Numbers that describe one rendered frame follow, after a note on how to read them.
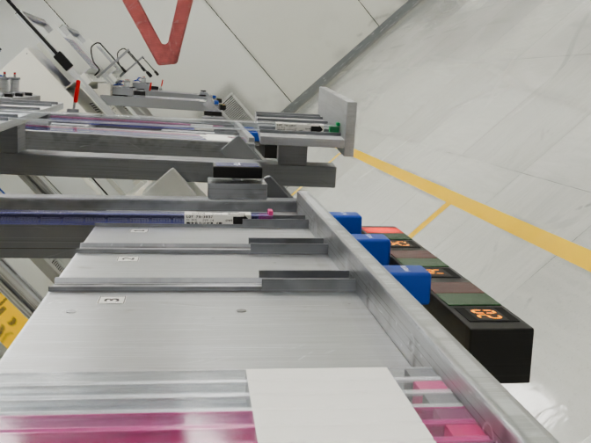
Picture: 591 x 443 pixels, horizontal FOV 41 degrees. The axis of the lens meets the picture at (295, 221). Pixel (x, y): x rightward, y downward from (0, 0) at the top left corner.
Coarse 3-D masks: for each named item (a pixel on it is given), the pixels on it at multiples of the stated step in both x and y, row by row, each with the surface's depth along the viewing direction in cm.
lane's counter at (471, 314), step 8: (464, 312) 50; (472, 312) 50; (480, 312) 50; (488, 312) 50; (496, 312) 50; (504, 312) 50; (472, 320) 48; (480, 320) 48; (488, 320) 48; (496, 320) 48; (504, 320) 48; (512, 320) 48
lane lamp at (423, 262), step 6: (396, 258) 65; (402, 258) 64; (408, 258) 64; (414, 258) 65; (420, 258) 65; (426, 258) 65; (432, 258) 65; (438, 258) 65; (402, 264) 63; (408, 264) 63; (414, 264) 63; (420, 264) 63; (426, 264) 63; (432, 264) 63; (438, 264) 63; (444, 264) 63
